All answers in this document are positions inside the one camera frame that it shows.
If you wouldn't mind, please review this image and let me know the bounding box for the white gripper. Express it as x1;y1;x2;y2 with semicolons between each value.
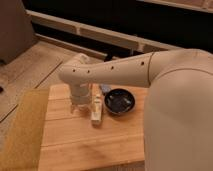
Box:
69;84;92;114

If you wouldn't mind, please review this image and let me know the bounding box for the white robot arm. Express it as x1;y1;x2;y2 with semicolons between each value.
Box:
59;49;213;171

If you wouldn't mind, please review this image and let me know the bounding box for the dark ceramic bowl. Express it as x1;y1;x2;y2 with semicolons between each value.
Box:
104;88;135;116

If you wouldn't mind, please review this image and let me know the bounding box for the white tube bottle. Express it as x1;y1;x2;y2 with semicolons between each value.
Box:
91;94;102;125

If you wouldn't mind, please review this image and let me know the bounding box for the blue small object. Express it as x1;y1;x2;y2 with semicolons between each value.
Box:
99;84;111;95

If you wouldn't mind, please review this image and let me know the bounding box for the wooden board table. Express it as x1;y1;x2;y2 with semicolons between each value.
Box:
38;84;147;171

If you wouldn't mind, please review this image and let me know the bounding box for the yellow-brown mat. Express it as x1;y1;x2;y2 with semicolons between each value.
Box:
0;89;49;171

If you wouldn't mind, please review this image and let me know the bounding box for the grey cabinet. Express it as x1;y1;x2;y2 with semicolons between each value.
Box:
0;0;37;63

